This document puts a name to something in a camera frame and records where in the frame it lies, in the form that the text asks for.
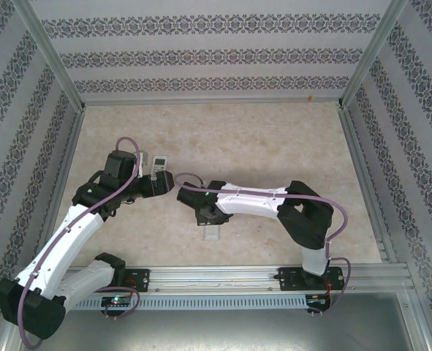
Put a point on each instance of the small circuit board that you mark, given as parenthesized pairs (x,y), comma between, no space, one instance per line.
(117,301)
(318,299)

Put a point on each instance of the aluminium frame post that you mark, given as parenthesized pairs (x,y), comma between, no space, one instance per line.
(418,318)
(370,58)
(54,58)

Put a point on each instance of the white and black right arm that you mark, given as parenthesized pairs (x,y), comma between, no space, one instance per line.
(248,204)

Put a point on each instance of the aluminium frame rail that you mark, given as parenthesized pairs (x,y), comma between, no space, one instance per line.
(201,103)
(69,153)
(359,164)

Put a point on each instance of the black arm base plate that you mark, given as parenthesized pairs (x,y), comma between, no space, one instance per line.
(139,279)
(288,279)

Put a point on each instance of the wide aluminium mounting rail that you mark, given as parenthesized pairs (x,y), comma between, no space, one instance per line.
(215,278)

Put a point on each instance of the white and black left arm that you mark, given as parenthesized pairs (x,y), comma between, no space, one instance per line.
(62,248)

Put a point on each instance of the grey metal sheet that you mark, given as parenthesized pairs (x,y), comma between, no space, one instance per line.
(215,332)

